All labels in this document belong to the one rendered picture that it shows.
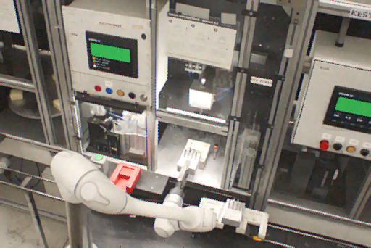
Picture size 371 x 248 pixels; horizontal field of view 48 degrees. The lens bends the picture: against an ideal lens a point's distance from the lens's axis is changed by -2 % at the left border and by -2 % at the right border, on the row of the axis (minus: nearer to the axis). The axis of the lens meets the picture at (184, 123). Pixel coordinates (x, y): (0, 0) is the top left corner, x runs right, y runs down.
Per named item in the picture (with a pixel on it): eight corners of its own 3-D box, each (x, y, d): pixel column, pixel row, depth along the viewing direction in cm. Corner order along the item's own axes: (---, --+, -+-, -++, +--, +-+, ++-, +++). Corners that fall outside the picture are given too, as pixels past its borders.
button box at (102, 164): (91, 175, 232) (89, 159, 225) (97, 165, 238) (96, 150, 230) (104, 178, 231) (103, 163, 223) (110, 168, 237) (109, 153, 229)
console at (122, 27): (70, 93, 212) (58, 9, 183) (95, 64, 234) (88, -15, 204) (148, 110, 205) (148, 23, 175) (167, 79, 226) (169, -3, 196)
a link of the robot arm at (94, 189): (134, 194, 157) (111, 175, 164) (108, 184, 142) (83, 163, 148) (114, 223, 156) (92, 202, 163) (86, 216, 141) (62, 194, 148)
